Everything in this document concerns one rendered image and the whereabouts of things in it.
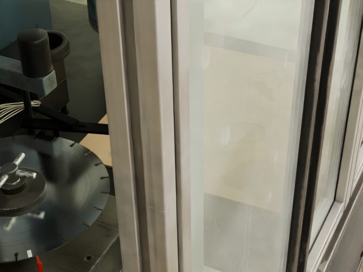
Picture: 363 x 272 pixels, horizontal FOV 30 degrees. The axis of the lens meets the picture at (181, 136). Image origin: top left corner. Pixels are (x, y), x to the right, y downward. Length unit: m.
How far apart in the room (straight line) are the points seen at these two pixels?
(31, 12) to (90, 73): 0.23
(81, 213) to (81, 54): 0.92
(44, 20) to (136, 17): 1.56
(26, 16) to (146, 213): 1.43
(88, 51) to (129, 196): 1.50
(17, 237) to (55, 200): 0.10
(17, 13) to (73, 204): 0.83
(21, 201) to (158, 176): 0.70
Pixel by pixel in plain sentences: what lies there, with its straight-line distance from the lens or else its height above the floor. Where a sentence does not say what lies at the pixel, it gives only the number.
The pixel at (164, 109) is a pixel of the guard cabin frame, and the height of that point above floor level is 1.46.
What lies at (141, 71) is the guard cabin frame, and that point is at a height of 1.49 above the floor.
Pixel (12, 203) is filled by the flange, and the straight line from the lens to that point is 1.17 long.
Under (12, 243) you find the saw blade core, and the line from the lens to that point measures 1.12.
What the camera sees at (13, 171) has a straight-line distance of 1.17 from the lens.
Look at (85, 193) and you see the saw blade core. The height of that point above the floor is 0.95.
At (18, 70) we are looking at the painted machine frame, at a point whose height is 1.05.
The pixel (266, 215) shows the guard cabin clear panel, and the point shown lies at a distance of 0.89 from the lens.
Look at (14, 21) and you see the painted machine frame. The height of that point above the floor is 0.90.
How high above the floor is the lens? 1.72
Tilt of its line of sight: 37 degrees down
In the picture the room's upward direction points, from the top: 1 degrees counter-clockwise
